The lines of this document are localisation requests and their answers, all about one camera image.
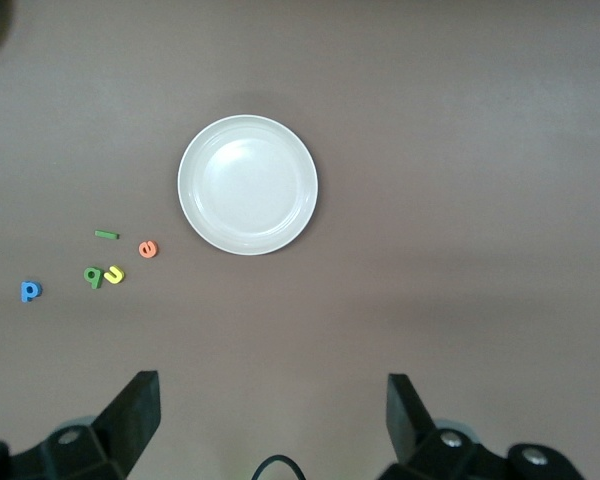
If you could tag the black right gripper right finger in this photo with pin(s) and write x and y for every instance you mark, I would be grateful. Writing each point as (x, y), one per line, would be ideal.
(410, 425)

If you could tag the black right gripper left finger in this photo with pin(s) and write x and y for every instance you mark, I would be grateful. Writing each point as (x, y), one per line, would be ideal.
(125, 425)

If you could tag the green foam letter q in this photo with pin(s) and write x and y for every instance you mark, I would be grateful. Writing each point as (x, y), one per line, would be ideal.
(95, 283)

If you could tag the yellow foam letter u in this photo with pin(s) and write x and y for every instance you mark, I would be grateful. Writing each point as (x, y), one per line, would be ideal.
(117, 276)

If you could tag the orange foam letter e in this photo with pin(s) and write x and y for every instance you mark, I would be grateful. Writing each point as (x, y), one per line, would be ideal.
(141, 248)

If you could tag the green foam letter l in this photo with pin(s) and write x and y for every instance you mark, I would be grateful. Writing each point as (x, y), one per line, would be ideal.
(106, 234)

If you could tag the blue foam letter p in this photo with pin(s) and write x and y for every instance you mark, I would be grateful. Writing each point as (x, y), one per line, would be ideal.
(24, 295)

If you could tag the beige brown round plate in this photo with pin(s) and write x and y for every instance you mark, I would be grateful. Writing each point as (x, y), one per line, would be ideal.
(247, 185)

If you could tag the brown table cover sheet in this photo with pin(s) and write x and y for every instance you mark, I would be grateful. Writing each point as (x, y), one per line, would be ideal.
(430, 100)

